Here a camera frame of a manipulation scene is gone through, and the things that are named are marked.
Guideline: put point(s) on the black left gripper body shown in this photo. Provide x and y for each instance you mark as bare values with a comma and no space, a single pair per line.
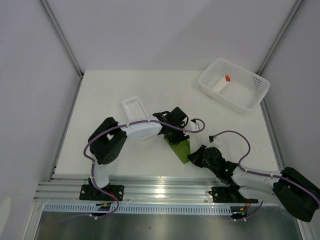
176,135

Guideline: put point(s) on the large white perforated basket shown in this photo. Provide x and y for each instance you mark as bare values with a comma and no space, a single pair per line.
245,91

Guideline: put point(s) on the white roll with orange cap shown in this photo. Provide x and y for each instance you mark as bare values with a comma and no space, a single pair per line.
221,84

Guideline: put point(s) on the aluminium frame post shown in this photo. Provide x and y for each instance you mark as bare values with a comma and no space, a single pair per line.
54,23
298,30

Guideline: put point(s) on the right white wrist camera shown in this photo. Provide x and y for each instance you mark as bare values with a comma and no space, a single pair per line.
216,143

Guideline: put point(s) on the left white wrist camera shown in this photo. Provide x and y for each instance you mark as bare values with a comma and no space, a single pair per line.
195,127

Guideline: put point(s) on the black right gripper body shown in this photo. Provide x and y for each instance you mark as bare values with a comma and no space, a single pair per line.
199,160

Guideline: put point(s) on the white slotted cable duct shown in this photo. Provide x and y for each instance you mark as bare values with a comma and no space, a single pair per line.
130,208

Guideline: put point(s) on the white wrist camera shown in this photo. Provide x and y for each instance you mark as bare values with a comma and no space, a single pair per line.
195,127
216,143

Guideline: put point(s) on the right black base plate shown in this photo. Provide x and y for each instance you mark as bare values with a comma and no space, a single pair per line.
230,195

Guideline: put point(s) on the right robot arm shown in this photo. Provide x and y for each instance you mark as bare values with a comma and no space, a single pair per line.
287,188

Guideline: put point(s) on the right aluminium frame post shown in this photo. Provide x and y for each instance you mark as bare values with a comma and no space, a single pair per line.
298,30

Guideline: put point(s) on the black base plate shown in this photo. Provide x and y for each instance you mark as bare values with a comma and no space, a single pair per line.
230,195
89,193

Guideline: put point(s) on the green paper napkin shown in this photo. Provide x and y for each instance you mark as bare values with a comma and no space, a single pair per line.
181,150

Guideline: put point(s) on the aluminium mounting rail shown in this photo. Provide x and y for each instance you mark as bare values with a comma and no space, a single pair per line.
163,190

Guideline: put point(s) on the left aluminium frame post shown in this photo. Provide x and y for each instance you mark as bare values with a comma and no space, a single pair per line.
54,23

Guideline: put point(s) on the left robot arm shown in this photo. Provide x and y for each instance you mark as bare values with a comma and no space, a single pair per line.
107,141

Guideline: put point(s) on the white slotted cutlery tray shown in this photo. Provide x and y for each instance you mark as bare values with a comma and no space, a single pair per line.
134,109

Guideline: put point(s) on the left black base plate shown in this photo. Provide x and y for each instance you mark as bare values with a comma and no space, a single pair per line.
89,193

